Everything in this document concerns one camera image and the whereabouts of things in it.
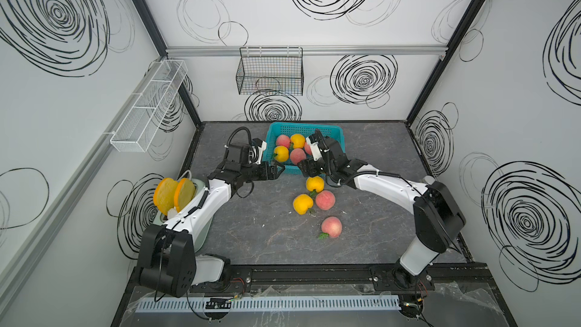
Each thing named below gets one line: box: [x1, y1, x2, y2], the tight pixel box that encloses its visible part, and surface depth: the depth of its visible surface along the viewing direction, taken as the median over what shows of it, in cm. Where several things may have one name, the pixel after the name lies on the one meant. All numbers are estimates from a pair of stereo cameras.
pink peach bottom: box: [320, 216, 343, 239], surface depth 82 cm
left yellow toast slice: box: [152, 177, 178, 216], surface depth 71 cm
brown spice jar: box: [422, 174, 436, 186], surface depth 90 cm
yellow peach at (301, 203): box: [292, 193, 314, 215], surface depth 88 cm
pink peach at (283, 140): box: [276, 134, 291, 149], surface depth 107 cm
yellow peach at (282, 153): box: [273, 145, 290, 162], surface depth 103 cm
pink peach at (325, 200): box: [315, 189, 336, 211], surface depth 88 cm
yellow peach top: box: [305, 175, 325, 194], surface depth 93 cm
